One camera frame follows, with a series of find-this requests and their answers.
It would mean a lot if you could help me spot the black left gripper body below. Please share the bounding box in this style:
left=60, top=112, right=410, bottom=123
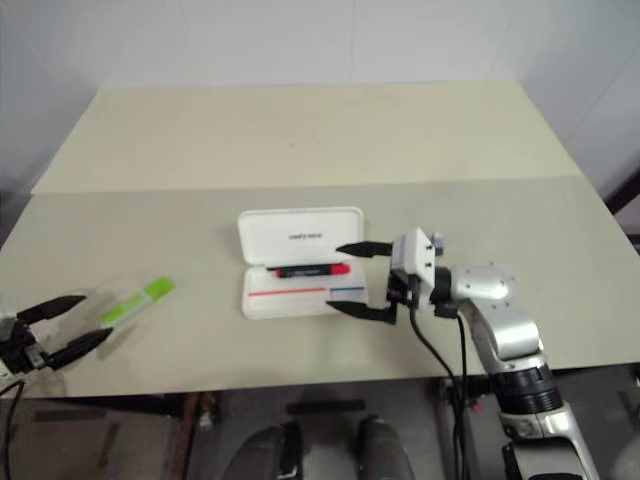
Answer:
left=0, top=319, right=53, bottom=375

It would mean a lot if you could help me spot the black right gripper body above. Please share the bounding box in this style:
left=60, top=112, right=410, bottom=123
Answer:
left=383, top=267, right=434, bottom=327

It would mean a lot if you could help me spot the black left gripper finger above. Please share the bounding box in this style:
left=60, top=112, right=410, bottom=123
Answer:
left=16, top=294, right=88, bottom=326
left=46, top=327, right=115, bottom=372

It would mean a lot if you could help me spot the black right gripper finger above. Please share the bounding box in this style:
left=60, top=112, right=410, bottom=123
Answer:
left=335, top=240, right=397, bottom=259
left=325, top=299, right=397, bottom=327

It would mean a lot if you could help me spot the red marker with black cap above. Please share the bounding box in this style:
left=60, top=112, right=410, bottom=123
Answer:
left=273, top=262, right=352, bottom=280

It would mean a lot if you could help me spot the white plastic pencil case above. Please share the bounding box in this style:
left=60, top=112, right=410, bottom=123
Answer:
left=236, top=205, right=372, bottom=320

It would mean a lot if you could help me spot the green marker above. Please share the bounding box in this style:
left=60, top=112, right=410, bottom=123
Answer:
left=98, top=275, right=177, bottom=330

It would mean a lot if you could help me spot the metal table leg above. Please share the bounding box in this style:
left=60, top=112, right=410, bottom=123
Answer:
left=431, top=377, right=482, bottom=480
left=180, top=391, right=222, bottom=432

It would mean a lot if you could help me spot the dark rounded shape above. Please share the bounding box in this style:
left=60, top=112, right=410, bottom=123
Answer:
left=356, top=414, right=417, bottom=480
left=233, top=421, right=304, bottom=480

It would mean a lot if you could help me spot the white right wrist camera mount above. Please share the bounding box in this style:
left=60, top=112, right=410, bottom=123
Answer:
left=389, top=227, right=447, bottom=284

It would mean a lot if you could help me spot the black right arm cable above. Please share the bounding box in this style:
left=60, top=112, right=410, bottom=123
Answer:
left=408, top=298, right=471, bottom=480

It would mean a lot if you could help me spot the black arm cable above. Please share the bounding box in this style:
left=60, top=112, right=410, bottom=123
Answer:
left=408, top=298, right=471, bottom=480
left=0, top=377, right=27, bottom=480

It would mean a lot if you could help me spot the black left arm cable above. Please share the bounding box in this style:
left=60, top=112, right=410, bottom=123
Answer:
left=0, top=377, right=27, bottom=480

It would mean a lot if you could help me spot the dark metal frame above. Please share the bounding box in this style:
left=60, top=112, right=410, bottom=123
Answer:
left=603, top=168, right=640, bottom=254

